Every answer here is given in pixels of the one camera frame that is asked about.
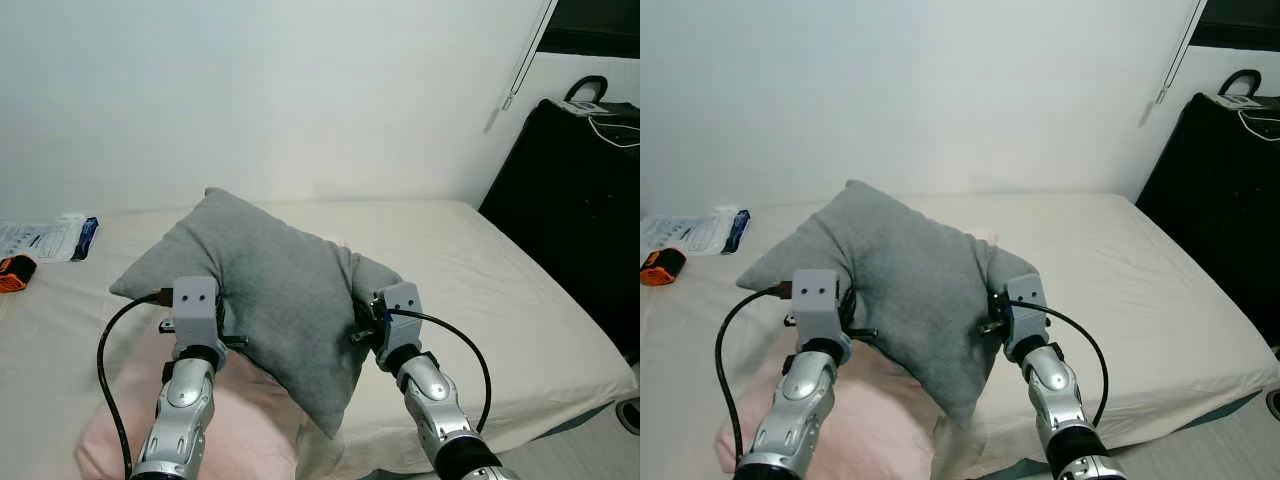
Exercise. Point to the grey pillow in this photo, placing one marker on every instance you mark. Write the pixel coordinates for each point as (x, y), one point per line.
(270, 290)
(900, 280)

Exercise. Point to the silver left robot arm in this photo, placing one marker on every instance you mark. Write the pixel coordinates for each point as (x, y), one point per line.
(180, 420)
(795, 420)

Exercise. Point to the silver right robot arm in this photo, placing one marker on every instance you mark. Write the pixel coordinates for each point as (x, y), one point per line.
(1060, 400)
(435, 405)

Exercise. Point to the pink patterned pillow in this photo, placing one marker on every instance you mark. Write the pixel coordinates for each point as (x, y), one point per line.
(240, 430)
(880, 430)

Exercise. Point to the cream sheeted bed mattress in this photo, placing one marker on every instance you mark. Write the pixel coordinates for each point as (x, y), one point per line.
(480, 280)
(1130, 270)

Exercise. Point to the white blue plastic package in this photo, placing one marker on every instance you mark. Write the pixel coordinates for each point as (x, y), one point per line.
(50, 238)
(700, 230)

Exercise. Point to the orange black device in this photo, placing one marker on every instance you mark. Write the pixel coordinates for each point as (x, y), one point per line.
(14, 273)
(662, 267)

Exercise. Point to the black cabinet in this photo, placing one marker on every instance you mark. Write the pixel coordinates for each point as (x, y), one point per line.
(570, 230)
(1215, 220)

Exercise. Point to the grey slipper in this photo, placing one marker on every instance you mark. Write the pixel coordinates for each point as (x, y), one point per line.
(1275, 405)
(630, 417)

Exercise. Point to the white flat box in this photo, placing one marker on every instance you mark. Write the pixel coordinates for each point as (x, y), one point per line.
(585, 108)
(1238, 101)

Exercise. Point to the white blind wand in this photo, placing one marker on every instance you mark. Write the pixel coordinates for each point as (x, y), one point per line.
(1183, 50)
(530, 55)

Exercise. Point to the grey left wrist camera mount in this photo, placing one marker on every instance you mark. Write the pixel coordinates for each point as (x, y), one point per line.
(196, 312)
(818, 305)

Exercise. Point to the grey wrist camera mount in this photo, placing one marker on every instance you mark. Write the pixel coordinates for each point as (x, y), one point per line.
(1028, 315)
(196, 312)
(402, 320)
(818, 305)

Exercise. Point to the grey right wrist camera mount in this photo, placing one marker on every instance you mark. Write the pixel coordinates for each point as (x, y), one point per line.
(402, 320)
(1028, 315)

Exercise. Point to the dark window frame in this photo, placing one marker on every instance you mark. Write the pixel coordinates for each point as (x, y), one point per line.
(1240, 20)
(595, 25)

